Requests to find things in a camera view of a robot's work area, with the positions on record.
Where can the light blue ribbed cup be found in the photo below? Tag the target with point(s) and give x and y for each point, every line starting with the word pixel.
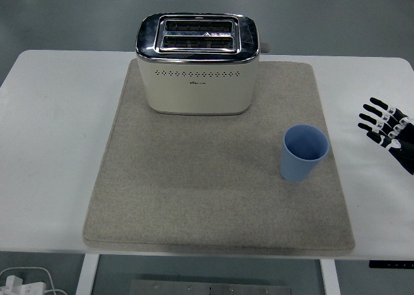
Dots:
pixel 296 169

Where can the white table leg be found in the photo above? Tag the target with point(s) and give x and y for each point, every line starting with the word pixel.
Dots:
pixel 330 279
pixel 86 275

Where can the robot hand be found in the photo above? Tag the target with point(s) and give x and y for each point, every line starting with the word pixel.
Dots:
pixel 402 146

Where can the black table control panel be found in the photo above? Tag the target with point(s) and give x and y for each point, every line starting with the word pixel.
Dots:
pixel 391 264

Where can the beige fabric mat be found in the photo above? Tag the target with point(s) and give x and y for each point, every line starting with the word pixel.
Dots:
pixel 194 194

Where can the cream and chrome toaster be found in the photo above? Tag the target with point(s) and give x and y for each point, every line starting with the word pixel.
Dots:
pixel 194 91

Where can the grey metal plate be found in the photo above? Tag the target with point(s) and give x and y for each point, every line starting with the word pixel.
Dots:
pixel 210 288

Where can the white power adapter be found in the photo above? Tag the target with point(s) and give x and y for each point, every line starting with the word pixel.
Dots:
pixel 22 287

